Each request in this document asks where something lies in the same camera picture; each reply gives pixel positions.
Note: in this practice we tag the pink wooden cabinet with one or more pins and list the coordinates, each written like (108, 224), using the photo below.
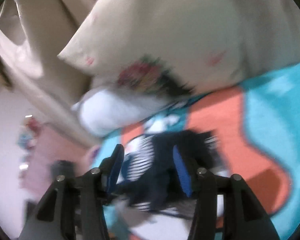
(44, 145)

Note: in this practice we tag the teal cartoon fleece blanket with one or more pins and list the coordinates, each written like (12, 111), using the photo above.
(256, 126)

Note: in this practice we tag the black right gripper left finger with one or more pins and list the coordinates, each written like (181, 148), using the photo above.
(80, 199)

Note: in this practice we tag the white pillow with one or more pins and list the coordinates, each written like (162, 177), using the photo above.
(105, 109)

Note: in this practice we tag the striped navy white pants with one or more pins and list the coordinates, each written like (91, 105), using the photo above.
(152, 179)

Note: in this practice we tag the cream floral pillow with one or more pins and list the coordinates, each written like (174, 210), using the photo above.
(184, 47)

